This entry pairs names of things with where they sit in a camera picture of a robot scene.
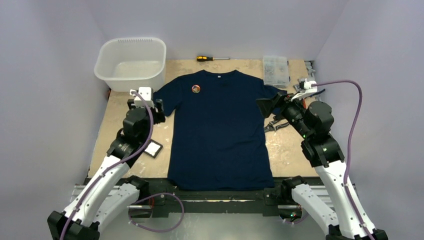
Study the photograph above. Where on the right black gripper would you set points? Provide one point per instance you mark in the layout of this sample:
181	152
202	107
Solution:
279	103

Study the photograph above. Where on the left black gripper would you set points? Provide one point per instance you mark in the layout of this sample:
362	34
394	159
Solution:
157	112

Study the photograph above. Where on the navy blue t-shirt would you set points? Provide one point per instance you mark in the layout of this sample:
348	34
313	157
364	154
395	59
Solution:
218	140

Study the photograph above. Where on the round orange brooch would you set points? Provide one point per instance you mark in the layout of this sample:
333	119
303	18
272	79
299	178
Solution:
195	89

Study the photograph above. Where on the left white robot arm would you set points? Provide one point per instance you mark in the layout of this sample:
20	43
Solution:
95	207

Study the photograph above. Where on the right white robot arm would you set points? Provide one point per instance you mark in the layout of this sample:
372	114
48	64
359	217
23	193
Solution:
347	219

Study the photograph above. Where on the brooch in black box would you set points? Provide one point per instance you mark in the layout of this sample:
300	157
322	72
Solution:
153	149

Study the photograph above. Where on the clear plastic parts box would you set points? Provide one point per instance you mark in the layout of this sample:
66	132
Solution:
276	71

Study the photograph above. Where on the white plastic tub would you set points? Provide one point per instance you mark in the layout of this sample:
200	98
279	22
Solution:
132	62

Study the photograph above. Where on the yellow black screwdriver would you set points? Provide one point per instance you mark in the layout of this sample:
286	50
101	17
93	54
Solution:
203	58

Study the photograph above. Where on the black handled pliers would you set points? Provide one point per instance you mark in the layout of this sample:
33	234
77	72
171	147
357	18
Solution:
276	124

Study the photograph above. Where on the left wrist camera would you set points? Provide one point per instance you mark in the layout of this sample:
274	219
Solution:
142	97

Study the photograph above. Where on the blue handled pliers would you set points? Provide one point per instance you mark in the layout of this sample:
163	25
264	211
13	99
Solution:
317	94

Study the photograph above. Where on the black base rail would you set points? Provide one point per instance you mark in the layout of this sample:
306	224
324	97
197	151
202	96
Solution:
168	198

